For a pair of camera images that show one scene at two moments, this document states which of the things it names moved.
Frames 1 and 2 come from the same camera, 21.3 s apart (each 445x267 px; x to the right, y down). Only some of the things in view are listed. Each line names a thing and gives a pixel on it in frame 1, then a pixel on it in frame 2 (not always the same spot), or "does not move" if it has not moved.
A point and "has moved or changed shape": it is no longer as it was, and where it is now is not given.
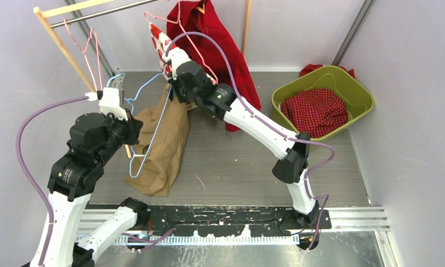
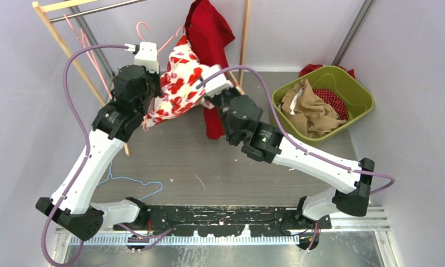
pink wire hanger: (84, 52) has moved or changed shape
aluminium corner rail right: (352, 31) does not move
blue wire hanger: (154, 127) -> (110, 174)
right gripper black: (176, 83) -> (214, 98)
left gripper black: (133, 125) -> (156, 76)
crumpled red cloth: (310, 68) does not move
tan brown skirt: (158, 161) -> (301, 102)
